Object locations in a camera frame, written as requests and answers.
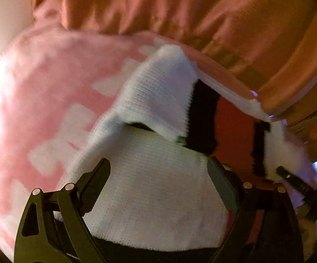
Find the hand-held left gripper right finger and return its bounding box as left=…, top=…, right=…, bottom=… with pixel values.
left=206, top=156, right=305, bottom=263

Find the white knit sweater black trim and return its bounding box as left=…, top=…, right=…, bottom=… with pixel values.
left=55, top=44, right=317, bottom=252

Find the orange satin curtain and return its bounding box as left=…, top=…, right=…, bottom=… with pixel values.
left=31, top=0, right=317, bottom=161

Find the pink blanket white print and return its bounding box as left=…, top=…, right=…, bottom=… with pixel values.
left=0, top=27, right=274, bottom=261

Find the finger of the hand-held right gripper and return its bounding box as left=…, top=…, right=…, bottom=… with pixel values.
left=277, top=166, right=317, bottom=220

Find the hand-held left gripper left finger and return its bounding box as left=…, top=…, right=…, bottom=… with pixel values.
left=14, top=157, right=112, bottom=263

